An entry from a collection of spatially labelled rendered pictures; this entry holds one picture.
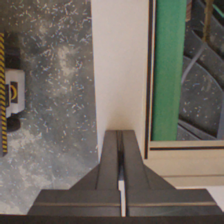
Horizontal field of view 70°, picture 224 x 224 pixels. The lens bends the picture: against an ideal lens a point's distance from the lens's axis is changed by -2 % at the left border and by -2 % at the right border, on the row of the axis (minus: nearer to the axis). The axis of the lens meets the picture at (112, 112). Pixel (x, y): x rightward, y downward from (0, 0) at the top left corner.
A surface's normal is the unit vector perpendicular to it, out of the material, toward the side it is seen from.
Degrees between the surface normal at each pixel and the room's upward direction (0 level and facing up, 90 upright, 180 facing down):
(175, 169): 90
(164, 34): 0
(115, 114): 0
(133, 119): 0
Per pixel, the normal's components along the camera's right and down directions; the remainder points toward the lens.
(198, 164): -0.02, -0.96
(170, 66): -0.03, 0.27
